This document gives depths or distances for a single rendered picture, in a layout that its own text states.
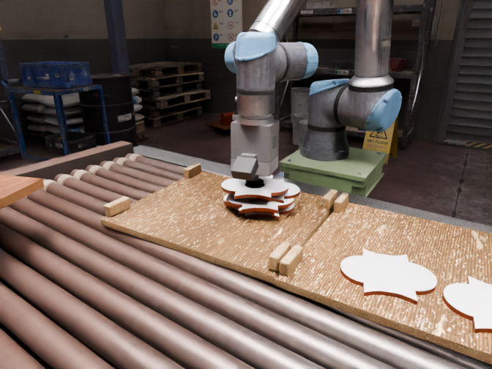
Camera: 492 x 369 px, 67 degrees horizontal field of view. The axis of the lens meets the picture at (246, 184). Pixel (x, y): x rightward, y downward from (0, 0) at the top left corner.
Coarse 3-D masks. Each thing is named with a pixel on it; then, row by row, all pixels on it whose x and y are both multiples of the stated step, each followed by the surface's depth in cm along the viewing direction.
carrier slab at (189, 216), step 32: (160, 192) 92; (192, 192) 92; (224, 192) 92; (128, 224) 76; (160, 224) 76; (192, 224) 76; (224, 224) 76; (256, 224) 76; (288, 224) 76; (320, 224) 77; (224, 256) 65; (256, 256) 65
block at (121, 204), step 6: (120, 198) 81; (126, 198) 82; (108, 204) 78; (114, 204) 79; (120, 204) 80; (126, 204) 82; (108, 210) 78; (114, 210) 79; (120, 210) 80; (108, 216) 79
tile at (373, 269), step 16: (352, 256) 63; (368, 256) 63; (384, 256) 63; (400, 256) 63; (352, 272) 59; (368, 272) 59; (384, 272) 59; (400, 272) 59; (416, 272) 59; (368, 288) 55; (384, 288) 55; (400, 288) 55; (416, 288) 55; (432, 288) 55; (416, 304) 53
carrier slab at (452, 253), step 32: (352, 224) 76; (384, 224) 76; (416, 224) 76; (448, 224) 76; (320, 256) 65; (416, 256) 65; (448, 256) 65; (480, 256) 65; (288, 288) 58; (320, 288) 57; (352, 288) 57; (384, 320) 51; (416, 320) 50; (448, 320) 50; (480, 352) 46
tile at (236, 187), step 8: (264, 176) 84; (224, 184) 80; (232, 184) 80; (240, 184) 80; (272, 184) 80; (280, 184) 80; (232, 192) 77; (240, 192) 76; (248, 192) 76; (256, 192) 76; (264, 192) 76; (272, 192) 76; (280, 192) 77
